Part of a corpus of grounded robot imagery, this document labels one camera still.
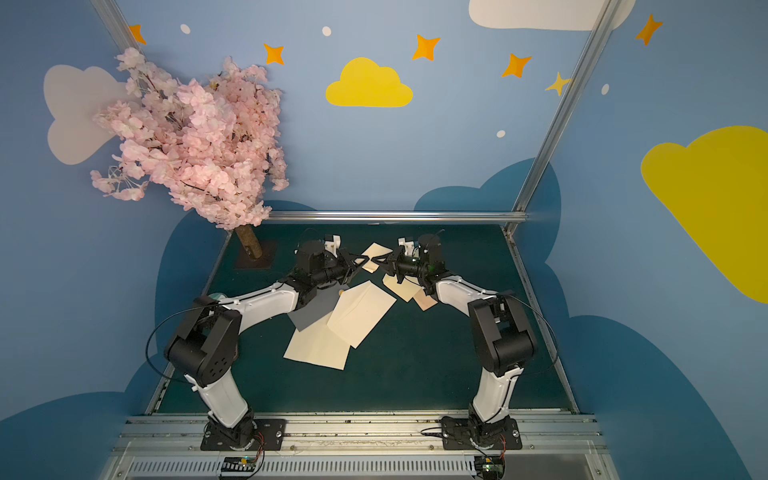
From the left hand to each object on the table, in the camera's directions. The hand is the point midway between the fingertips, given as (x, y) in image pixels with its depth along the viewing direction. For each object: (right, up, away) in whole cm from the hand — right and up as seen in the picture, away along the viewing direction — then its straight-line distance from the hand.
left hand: (372, 253), depth 86 cm
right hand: (+1, -1, 0) cm, 1 cm away
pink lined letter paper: (+17, -17, +15) cm, 28 cm away
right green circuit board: (+30, -53, -13) cm, 63 cm away
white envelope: (-5, -19, +12) cm, 23 cm away
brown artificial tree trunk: (-44, +5, +18) cm, 48 cm away
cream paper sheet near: (-16, -28, +4) cm, 33 cm away
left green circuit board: (-33, -53, -13) cm, 63 cm away
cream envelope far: (0, -1, +2) cm, 2 cm away
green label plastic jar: (-48, -13, +4) cm, 50 cm away
